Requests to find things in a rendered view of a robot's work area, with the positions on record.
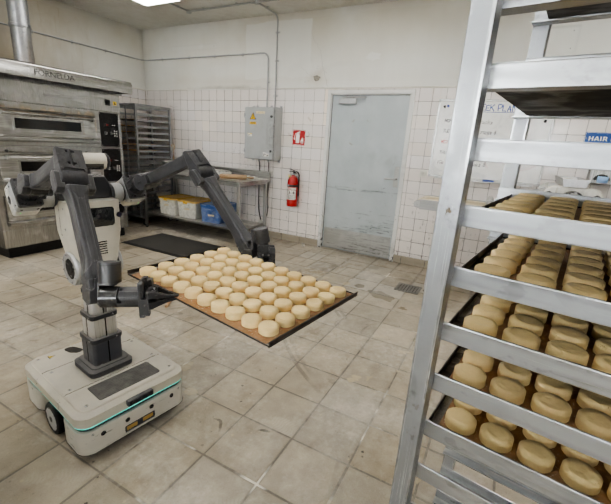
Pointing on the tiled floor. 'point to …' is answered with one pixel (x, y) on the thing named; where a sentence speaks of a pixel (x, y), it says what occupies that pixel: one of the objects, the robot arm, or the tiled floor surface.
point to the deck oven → (33, 143)
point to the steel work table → (219, 184)
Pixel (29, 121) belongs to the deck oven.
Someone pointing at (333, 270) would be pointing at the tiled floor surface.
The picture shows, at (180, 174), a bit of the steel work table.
